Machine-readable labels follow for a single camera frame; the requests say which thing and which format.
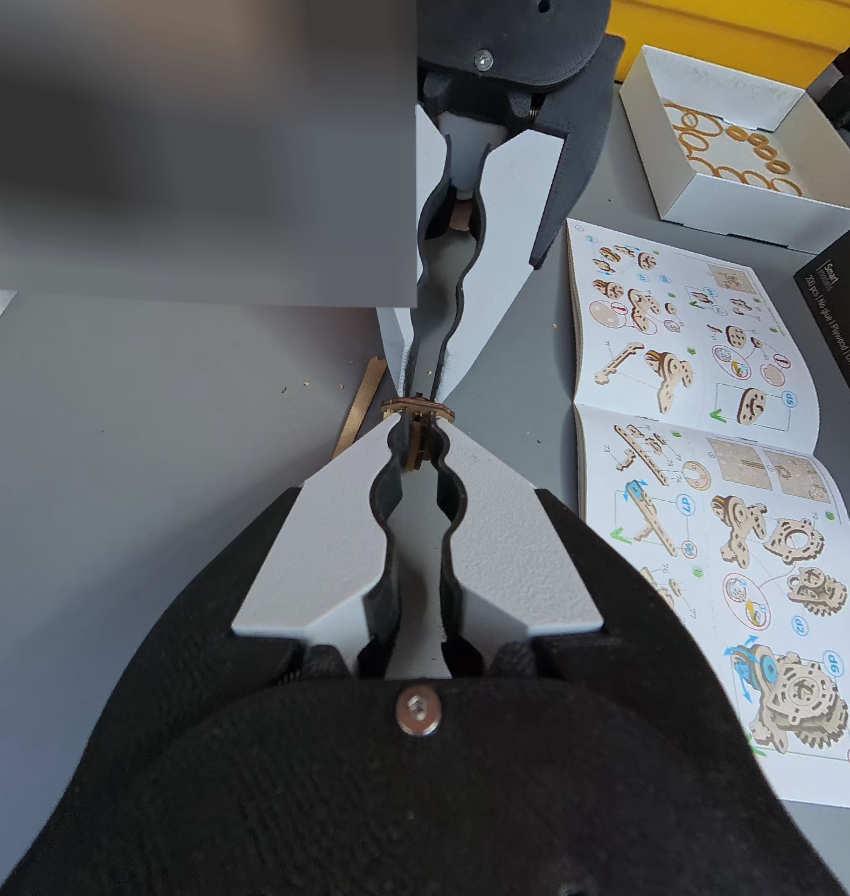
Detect pile of wooden rings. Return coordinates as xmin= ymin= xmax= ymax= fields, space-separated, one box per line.
xmin=663 ymin=101 xmax=804 ymax=197

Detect black device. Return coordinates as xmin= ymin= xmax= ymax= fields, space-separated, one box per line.
xmin=817 ymin=59 xmax=850 ymax=134

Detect small wooden model assembly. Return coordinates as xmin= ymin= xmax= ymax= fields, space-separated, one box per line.
xmin=381 ymin=395 xmax=456 ymax=471

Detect pointed wooden stick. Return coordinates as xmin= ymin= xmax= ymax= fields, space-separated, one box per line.
xmin=332 ymin=356 xmax=390 ymax=459

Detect black model kit box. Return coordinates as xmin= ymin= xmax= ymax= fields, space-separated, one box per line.
xmin=792 ymin=210 xmax=850 ymax=414

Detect grey desk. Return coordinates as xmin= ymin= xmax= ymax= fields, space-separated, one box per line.
xmin=0 ymin=80 xmax=850 ymax=896

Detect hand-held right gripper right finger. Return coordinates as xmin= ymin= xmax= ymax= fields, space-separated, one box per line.
xmin=431 ymin=420 xmax=604 ymax=660

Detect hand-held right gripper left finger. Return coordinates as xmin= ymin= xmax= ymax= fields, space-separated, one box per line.
xmin=229 ymin=412 xmax=408 ymax=679

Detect white cardboard tray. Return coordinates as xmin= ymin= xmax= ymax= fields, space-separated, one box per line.
xmin=619 ymin=45 xmax=850 ymax=254

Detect yellow plastic bin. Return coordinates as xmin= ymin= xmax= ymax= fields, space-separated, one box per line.
xmin=605 ymin=0 xmax=850 ymax=88

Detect open instruction booklet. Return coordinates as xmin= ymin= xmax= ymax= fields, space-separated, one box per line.
xmin=565 ymin=218 xmax=850 ymax=805

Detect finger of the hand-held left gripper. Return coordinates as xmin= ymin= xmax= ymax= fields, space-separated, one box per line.
xmin=375 ymin=104 xmax=454 ymax=399
xmin=432 ymin=127 xmax=566 ymax=400

